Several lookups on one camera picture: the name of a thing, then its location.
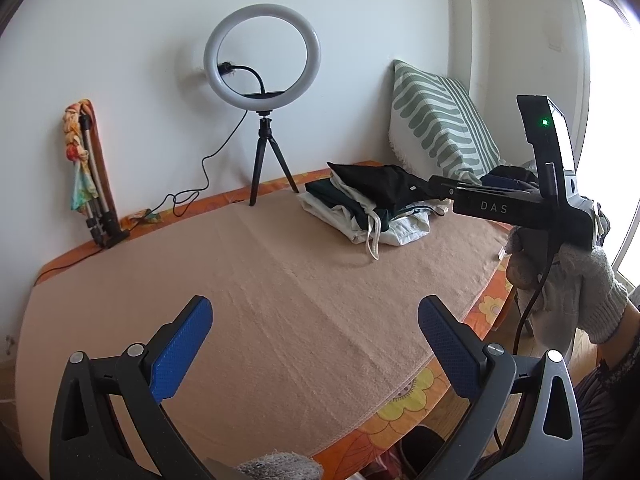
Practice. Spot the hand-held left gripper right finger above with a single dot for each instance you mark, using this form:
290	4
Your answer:
445	350

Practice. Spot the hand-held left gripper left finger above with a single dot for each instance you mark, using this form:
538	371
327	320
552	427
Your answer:
180	355

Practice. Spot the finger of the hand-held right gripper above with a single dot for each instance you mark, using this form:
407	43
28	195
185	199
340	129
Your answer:
450	186

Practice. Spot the black shorts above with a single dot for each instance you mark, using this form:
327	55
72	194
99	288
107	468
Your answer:
385	185

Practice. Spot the person's right forearm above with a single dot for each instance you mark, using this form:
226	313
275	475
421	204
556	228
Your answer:
625	335

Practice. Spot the person's right hand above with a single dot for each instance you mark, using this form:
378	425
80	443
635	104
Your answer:
575	300

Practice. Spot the person's left hand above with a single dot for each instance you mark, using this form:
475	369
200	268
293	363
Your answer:
280	467

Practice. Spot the dark blue folded garment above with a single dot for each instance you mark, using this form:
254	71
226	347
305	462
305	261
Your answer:
500	180

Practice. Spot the white folded garment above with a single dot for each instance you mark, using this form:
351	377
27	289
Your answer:
410	227

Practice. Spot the green striped white pillow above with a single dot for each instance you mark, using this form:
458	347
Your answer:
440	120

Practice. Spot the window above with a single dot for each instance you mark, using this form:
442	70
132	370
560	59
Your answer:
610	135

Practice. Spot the beige towel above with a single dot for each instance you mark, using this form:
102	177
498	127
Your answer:
275	310

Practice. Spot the dark green folded garment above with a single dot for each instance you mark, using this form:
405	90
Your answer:
325	195

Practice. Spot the small colourful cloth scrap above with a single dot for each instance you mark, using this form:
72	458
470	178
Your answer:
145	217

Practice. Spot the folded silver tripod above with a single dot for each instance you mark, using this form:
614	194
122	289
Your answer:
102	210

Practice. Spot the zebra striped pants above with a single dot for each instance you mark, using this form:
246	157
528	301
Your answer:
610	420

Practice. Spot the colourful patterned cloth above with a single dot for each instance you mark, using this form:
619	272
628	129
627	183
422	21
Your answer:
80	190

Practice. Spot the orange cloth strip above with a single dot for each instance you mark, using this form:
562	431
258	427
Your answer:
100	160

